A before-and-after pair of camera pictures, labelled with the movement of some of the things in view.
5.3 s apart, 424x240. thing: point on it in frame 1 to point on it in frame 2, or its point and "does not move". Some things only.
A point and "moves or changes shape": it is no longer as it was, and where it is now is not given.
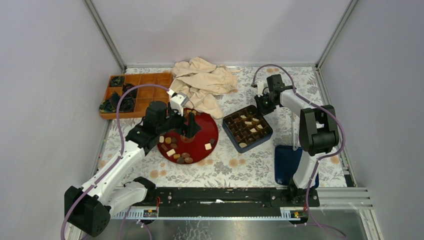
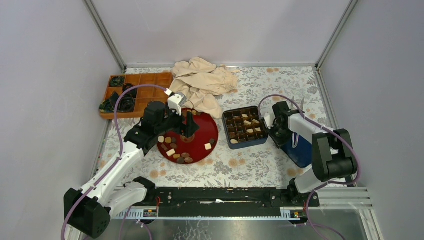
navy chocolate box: [247, 128] moves or changes shape
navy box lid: [286, 159] moves or changes shape
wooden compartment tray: [136, 100] does not move
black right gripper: [264, 111] to [280, 142]
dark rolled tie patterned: [127, 104] does not move
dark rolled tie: [117, 81] does not move
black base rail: [212, 201] does not move
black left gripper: [192, 128] does not move
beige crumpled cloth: [200, 80] does not move
